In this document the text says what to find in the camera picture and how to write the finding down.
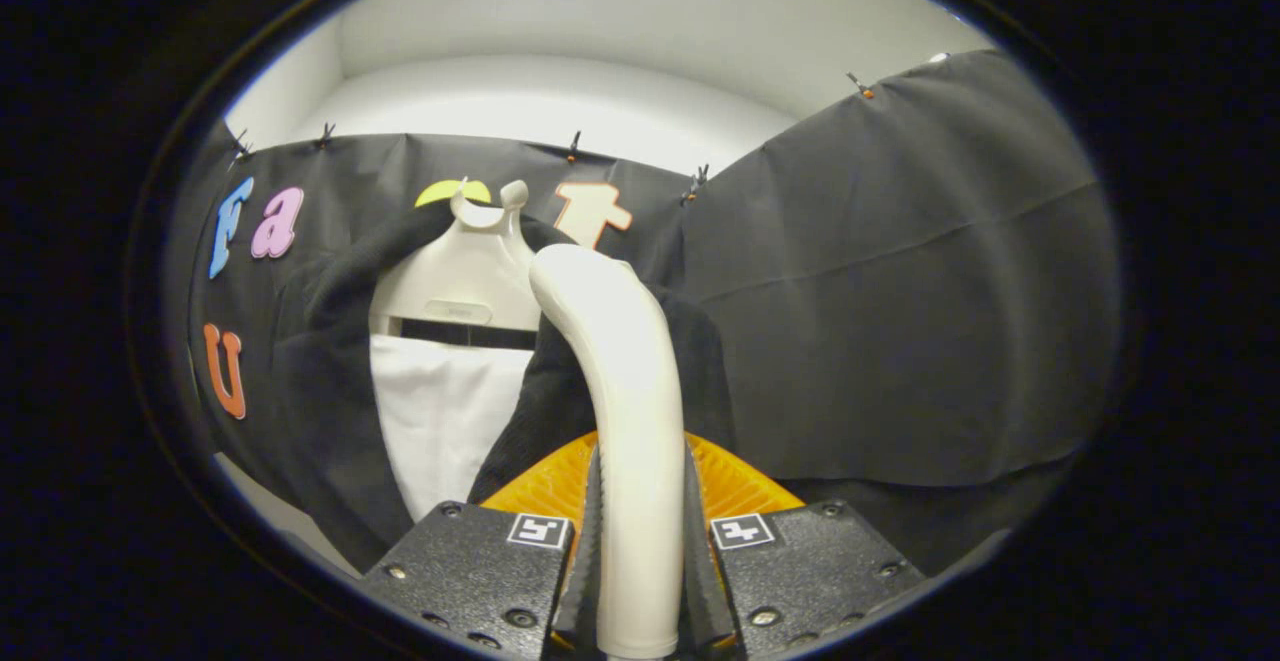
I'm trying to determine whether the cream clothes hanger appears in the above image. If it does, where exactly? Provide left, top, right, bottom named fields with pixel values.
left=368, top=179, right=546, bottom=350

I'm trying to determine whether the plain black backdrop cloth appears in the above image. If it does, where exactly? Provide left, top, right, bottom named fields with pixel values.
left=680, top=49, right=1121, bottom=487

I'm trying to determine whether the black blazer jacket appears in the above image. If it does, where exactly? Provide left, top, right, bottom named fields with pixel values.
left=270, top=199, right=736, bottom=574

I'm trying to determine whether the white shirt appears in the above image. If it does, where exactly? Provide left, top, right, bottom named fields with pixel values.
left=370, top=333, right=536, bottom=522

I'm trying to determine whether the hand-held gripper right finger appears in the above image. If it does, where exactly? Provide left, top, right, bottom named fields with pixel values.
left=683, top=431, right=931, bottom=660

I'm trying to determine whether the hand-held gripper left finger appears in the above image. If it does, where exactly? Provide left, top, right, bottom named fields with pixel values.
left=362, top=431, right=606, bottom=660

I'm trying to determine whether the dark grey board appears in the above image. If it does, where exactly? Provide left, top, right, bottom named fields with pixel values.
left=800, top=451, right=1086, bottom=577

